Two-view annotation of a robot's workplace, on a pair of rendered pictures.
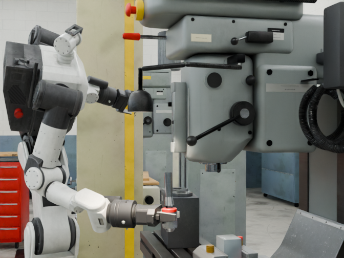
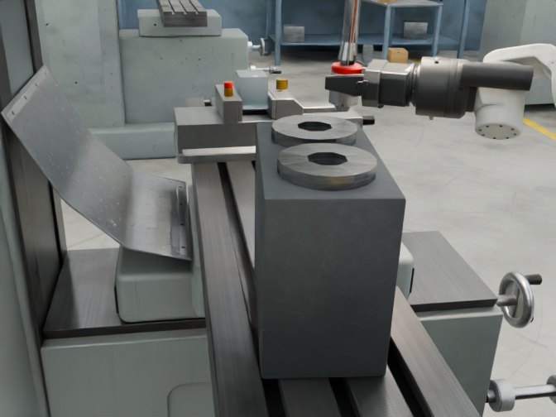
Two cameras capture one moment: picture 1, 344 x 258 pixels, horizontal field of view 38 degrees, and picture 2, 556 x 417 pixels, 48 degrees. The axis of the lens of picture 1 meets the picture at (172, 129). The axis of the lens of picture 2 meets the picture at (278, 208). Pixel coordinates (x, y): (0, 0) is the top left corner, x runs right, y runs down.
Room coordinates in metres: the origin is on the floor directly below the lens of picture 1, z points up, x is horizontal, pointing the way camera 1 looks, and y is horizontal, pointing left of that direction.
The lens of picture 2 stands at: (2.54, -0.03, 1.35)
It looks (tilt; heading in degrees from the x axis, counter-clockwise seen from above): 24 degrees down; 184
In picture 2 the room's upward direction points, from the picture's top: 1 degrees clockwise
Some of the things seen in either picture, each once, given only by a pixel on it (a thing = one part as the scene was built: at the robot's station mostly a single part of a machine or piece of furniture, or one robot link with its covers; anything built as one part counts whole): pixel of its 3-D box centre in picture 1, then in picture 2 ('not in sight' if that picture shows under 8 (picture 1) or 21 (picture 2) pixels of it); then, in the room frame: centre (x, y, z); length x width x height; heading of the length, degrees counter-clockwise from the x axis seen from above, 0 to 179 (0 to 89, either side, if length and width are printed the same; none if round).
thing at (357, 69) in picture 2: (169, 209); (347, 68); (1.56, 0.01, 1.16); 0.05 x 0.05 x 0.01
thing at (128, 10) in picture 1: (131, 9); not in sight; (1.47, 0.12, 1.76); 0.04 x 0.03 x 0.04; 13
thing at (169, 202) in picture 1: (168, 190); (350, 28); (1.56, 0.01, 1.22); 0.03 x 0.03 x 0.11
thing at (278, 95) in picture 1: (272, 109); not in sight; (1.57, -0.32, 1.47); 0.24 x 0.19 x 0.26; 13
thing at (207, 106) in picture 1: (214, 109); not in sight; (1.53, -0.13, 1.47); 0.21 x 0.19 x 0.32; 13
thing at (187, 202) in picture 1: (178, 215); (315, 232); (1.95, -0.03, 1.07); 0.22 x 0.12 x 0.20; 8
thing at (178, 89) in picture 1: (178, 117); not in sight; (1.50, -0.02, 1.45); 0.04 x 0.04 x 0.21; 13
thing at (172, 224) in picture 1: (169, 219); (344, 87); (1.56, 0.01, 1.13); 0.05 x 0.05 x 0.05
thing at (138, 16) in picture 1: (138, 10); not in sight; (1.48, 0.10, 1.76); 0.06 x 0.02 x 0.06; 13
